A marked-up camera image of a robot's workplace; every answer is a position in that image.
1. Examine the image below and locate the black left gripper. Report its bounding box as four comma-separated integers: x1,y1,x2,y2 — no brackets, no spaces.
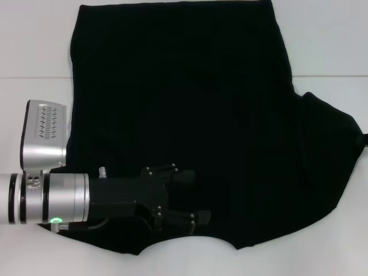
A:
87,163,212,231

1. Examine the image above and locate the black t-shirt with FREE print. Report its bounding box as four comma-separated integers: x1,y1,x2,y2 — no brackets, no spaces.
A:
36,0,366,255

